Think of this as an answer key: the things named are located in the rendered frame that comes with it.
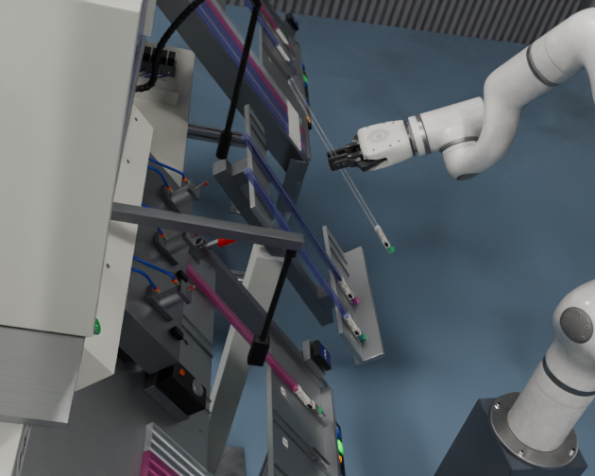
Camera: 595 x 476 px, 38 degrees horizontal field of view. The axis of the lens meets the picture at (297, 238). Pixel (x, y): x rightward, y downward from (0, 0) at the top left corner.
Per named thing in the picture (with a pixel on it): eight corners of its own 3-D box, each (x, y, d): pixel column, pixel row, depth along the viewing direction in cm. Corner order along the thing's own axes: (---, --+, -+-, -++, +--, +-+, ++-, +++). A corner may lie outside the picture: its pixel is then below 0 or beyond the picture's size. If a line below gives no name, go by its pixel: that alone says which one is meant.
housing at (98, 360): (80, 168, 135) (154, 127, 131) (14, 419, 97) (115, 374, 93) (46, 130, 131) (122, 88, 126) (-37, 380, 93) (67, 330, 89)
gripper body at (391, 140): (406, 109, 180) (354, 124, 182) (416, 136, 172) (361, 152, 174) (414, 137, 185) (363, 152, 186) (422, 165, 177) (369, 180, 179)
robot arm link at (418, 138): (416, 105, 179) (402, 110, 180) (424, 128, 173) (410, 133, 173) (424, 137, 185) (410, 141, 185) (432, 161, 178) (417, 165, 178)
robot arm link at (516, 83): (585, 120, 156) (472, 184, 180) (557, 41, 160) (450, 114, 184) (551, 119, 151) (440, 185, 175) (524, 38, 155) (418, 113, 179)
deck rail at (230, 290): (300, 394, 175) (328, 382, 173) (301, 401, 173) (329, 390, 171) (71, 140, 134) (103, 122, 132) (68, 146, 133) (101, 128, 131)
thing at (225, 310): (314, 410, 163) (321, 407, 163) (314, 416, 162) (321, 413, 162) (154, 233, 135) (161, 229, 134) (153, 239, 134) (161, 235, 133)
